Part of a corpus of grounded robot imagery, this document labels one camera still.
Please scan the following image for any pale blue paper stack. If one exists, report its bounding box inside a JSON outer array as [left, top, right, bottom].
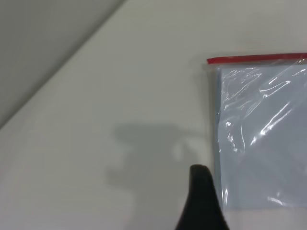
[[215, 66, 307, 210]]

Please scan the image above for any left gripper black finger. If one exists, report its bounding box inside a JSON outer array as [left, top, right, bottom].
[[175, 164, 231, 230]]

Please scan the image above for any clear plastic red-zip bag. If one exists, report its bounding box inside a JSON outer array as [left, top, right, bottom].
[[206, 53, 307, 212]]

